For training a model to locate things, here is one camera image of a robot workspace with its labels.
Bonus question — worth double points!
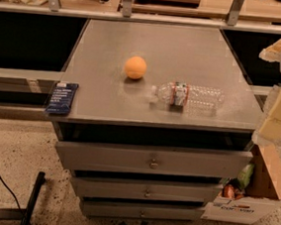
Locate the clear plastic water bottle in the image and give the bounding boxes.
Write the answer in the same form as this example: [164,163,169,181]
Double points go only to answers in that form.
[149,81,225,111]

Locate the grey drawer cabinet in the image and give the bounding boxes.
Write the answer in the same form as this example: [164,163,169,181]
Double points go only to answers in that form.
[53,20,261,211]

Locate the green snack bag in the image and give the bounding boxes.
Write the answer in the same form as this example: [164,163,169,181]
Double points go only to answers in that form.
[236,163,254,189]

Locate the black metal stand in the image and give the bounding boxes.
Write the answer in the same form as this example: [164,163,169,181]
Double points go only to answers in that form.
[0,167,47,225]

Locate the orange ball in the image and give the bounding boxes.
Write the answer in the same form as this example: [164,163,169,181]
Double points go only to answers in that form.
[124,56,147,80]

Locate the metal railing frame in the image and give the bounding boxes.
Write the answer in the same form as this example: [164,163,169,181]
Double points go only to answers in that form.
[0,0,281,34]

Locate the top grey drawer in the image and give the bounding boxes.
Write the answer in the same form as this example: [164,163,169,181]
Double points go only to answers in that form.
[55,141,252,178]

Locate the bottom grey drawer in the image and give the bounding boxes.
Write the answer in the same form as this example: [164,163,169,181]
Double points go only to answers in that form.
[80,201,204,220]

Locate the middle grey drawer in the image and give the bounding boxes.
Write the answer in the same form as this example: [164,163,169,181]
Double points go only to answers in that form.
[71,177,222,203]

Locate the grey drawer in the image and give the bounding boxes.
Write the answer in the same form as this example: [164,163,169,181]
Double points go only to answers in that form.
[71,177,222,203]
[80,201,204,220]
[55,141,252,178]

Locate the cardboard box with snacks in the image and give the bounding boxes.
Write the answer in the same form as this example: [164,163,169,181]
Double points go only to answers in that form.
[202,145,281,225]

